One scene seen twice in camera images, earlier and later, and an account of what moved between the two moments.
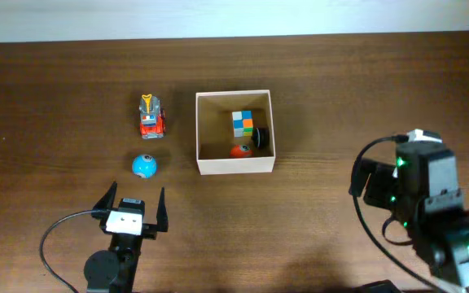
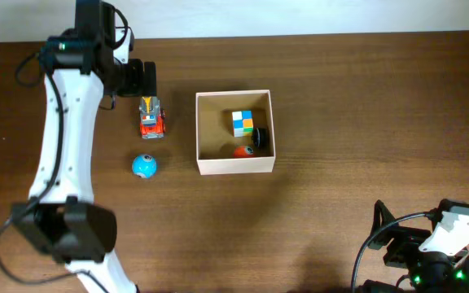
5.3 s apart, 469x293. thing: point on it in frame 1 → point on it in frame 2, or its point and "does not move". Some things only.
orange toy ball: (240, 151) does not move
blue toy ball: (144, 166) does not move
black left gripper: (150, 229) → (140, 88)
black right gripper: (375, 184) → (394, 238)
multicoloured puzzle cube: (243, 123) does not move
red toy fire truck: (152, 117) does not move
